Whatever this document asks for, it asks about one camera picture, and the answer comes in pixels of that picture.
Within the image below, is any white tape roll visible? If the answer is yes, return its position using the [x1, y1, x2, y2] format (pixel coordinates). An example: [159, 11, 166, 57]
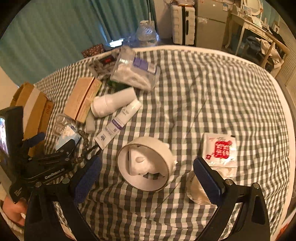
[116, 136, 177, 192]

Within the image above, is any silver blister pack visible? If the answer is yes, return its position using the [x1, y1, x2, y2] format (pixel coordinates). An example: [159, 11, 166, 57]
[53, 113, 77, 137]

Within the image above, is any white purple cream tube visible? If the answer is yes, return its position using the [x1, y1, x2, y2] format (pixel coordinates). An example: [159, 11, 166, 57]
[95, 99, 142, 150]

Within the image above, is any teal curtain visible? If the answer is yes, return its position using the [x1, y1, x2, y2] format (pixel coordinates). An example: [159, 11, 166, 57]
[1, 1, 155, 85]

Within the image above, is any tan medicine box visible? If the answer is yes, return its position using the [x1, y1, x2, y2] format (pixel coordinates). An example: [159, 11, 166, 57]
[63, 77, 102, 123]

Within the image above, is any clear bag of cotton pads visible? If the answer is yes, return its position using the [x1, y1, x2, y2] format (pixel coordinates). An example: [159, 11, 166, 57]
[110, 46, 161, 92]

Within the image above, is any green snack wrapper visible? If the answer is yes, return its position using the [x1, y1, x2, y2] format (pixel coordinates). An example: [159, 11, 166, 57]
[107, 80, 130, 92]

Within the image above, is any white plastic bottle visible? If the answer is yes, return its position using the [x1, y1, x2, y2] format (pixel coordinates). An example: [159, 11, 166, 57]
[91, 87, 137, 118]

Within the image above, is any clear plastic tube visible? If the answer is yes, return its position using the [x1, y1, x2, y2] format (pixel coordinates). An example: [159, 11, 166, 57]
[85, 110, 95, 134]

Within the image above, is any white suitcase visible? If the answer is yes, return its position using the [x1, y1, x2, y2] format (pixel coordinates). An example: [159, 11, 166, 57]
[170, 4, 196, 46]

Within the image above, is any grey mini fridge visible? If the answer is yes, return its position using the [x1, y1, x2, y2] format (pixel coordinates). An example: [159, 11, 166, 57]
[195, 0, 232, 50]

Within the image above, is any large water jug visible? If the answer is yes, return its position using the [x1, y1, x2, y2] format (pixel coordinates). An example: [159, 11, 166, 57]
[136, 20, 159, 47]

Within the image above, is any white vanity desk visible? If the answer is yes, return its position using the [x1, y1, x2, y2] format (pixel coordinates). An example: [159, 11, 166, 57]
[225, 11, 291, 70]

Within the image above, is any red white sachet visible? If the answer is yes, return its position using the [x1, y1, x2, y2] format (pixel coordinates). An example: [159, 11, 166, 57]
[202, 133, 237, 168]

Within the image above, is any oval vanity mirror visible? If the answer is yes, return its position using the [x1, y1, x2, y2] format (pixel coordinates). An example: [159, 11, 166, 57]
[240, 0, 263, 16]

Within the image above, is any grey checkered bed sheet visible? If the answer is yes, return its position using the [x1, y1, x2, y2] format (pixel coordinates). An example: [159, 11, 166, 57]
[34, 48, 291, 241]

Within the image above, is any brown cardboard box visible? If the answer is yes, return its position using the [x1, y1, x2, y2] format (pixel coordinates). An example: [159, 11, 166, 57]
[10, 81, 55, 158]

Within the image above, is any blue floral tissue pack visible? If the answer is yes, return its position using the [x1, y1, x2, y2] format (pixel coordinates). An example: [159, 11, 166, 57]
[55, 125, 81, 150]

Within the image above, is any floral patterned bag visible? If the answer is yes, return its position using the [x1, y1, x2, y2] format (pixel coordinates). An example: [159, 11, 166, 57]
[81, 44, 105, 58]

